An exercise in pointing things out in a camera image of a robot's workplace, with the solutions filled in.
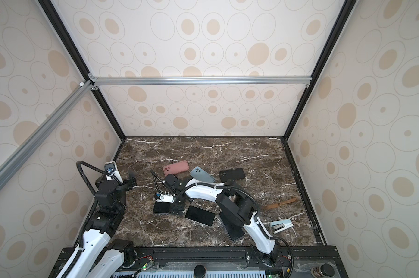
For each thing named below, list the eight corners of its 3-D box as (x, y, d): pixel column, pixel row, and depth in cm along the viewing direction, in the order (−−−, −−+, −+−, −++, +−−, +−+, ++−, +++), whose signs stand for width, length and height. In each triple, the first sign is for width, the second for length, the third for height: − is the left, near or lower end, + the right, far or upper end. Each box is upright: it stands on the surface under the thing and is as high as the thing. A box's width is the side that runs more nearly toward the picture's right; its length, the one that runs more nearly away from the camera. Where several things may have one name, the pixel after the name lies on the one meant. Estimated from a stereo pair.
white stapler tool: (273, 233, 82) (275, 232, 80) (269, 224, 85) (271, 222, 83) (292, 229, 84) (294, 227, 81) (288, 219, 86) (289, 217, 84)
